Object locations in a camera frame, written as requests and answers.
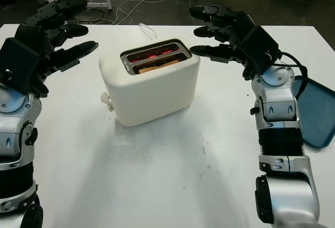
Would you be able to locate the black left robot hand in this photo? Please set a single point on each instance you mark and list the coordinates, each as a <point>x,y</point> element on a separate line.
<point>68,52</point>

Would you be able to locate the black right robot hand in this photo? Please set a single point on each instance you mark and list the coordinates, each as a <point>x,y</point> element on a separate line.
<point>217,51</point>

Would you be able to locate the slice of toast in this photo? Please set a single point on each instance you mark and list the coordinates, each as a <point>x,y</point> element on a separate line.
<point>159,66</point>

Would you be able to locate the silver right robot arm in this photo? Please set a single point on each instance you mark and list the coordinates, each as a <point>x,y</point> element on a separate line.
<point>280,107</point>

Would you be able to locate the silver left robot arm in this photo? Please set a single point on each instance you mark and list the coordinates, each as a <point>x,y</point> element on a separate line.
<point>18,133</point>

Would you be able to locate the white toaster lever knob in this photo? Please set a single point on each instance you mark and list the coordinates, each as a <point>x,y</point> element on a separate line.
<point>106,99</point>

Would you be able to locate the white two-slot toaster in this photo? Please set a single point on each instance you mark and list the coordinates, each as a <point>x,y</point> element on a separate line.
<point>154,97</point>

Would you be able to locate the blue plastic tray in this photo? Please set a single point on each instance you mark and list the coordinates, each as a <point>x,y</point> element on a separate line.
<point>316,112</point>

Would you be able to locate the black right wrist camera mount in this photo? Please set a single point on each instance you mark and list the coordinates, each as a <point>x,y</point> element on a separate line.
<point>259,47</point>

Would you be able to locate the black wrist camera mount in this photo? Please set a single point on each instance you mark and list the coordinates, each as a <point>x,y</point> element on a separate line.
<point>259,47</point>
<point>21,63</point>

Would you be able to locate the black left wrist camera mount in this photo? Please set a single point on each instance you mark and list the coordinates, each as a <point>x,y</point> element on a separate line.
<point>21,63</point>

